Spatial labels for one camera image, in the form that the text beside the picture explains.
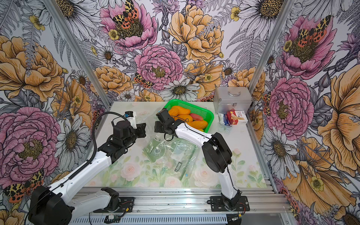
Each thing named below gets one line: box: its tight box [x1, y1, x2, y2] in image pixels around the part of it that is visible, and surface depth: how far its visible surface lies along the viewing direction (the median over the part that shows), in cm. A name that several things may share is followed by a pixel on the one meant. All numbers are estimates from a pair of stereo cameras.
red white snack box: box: [226, 108, 249, 126], surface depth 111 cm
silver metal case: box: [213, 86, 253, 114], surface depth 113 cm
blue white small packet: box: [217, 112, 229, 126], surface depth 113 cm
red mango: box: [189, 113, 203, 121], surface depth 109 cm
